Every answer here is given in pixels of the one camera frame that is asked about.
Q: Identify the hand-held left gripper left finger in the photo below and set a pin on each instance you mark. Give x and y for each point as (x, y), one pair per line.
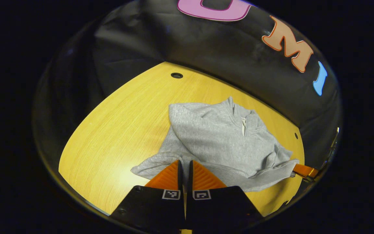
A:
(180, 177)

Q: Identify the black backdrop cloth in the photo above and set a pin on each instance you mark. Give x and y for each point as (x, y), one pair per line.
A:
(206, 48)

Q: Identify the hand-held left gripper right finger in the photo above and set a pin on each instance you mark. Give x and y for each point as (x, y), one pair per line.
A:
(190, 178)

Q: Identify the grey zip-neck sweatshirt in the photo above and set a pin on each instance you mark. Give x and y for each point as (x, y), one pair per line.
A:
(219, 139)

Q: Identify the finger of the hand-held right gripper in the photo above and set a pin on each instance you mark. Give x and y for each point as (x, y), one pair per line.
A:
(304, 169)

